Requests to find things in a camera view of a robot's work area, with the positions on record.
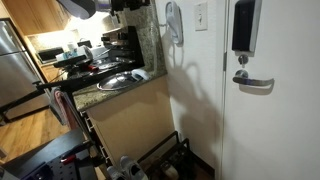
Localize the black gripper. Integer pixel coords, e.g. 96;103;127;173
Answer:
111;0;150;14

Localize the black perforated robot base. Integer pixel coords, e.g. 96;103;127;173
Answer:
0;129;97;180

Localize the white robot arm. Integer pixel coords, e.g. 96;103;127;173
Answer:
56;0;151;20

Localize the granite counter top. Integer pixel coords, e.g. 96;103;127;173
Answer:
73;0;167;111

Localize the black coffee machine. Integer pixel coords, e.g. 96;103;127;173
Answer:
101;26;145;68

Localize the round silver pan lid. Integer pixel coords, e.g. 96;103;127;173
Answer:
97;71;140;91

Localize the wooden upper cabinet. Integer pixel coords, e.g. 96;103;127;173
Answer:
1;0;70;35

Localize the black microwave oven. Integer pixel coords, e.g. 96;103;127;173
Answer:
37;47;63;63

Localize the pink hanging towel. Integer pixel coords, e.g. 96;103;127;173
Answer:
50;87;78;130

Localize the stainless steel refrigerator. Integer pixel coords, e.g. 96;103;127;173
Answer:
0;18;49;120

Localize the black electronic door lock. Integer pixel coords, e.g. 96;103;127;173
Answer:
232;0;262;52

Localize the orange black clamp left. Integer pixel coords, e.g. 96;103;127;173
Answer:
60;140;94;165

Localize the black metal shoe rack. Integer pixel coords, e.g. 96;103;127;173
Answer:
137;130;198;180

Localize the grey sneaker upper right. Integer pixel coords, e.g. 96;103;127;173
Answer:
120;156;149;180

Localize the grey sneaker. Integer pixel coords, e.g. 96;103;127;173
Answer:
107;166;126;180
120;156;149;180

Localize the grey sneaker lower right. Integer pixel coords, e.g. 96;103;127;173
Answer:
107;166;126;180

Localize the white entry door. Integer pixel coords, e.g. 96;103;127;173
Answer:
221;0;320;180

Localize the white wall telephone handset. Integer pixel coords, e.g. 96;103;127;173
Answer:
165;1;183;44

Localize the white light switch plate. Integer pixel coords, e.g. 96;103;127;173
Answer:
195;2;208;31

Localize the silver door lever handle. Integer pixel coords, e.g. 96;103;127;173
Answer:
232;70;274;87

